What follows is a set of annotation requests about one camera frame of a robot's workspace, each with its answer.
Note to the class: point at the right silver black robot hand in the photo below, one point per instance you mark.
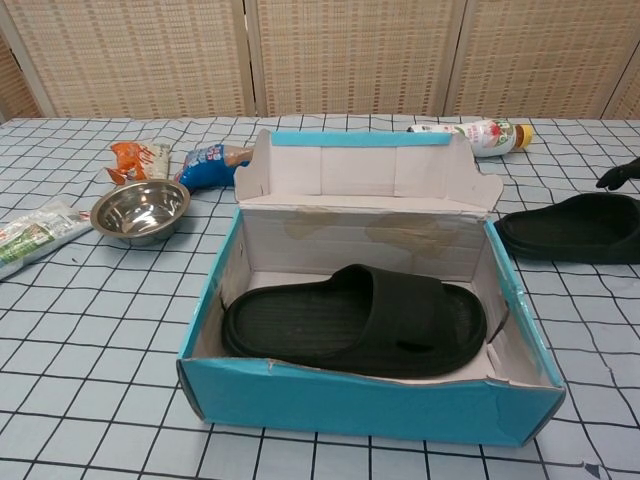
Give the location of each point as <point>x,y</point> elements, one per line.
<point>625,175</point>

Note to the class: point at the black rubber slipper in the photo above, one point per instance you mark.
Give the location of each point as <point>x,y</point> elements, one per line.
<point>575,230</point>
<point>310,320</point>

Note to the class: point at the blue cardboard shoe box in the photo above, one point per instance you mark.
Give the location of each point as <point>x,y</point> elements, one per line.
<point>350,405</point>

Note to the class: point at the white bottle yellow cap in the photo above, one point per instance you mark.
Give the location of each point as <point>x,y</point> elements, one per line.
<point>485,137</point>

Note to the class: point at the woven bamboo folding screen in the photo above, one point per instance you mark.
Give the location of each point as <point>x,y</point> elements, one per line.
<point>350,55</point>

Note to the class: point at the blue snack bag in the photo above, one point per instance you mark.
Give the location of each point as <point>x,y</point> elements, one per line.
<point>210,167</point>

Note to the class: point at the stainless steel bowl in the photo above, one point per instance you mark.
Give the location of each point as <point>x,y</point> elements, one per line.
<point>140,212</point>

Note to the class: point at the orange white snack bag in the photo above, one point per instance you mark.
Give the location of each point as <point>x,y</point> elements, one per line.
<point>132,160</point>

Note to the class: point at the blue checkered tablecloth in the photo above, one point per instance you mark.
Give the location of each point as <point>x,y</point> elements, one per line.
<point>100,375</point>

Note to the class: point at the white green food package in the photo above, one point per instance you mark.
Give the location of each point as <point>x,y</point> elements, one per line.
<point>30,237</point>

